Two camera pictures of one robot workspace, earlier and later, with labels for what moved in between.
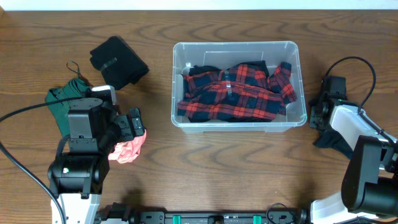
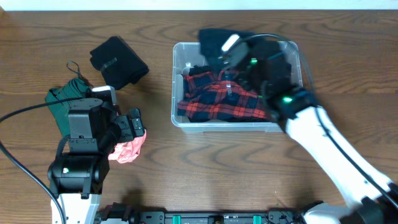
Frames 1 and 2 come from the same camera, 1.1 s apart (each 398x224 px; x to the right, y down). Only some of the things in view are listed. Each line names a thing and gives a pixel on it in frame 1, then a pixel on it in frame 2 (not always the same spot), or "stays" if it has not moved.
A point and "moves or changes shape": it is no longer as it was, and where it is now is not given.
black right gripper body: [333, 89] → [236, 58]
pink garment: [127, 150] stays
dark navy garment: [334, 140] moves or changes shape
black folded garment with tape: [120, 64] stays
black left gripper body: [131, 125] stays
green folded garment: [74, 88] stays
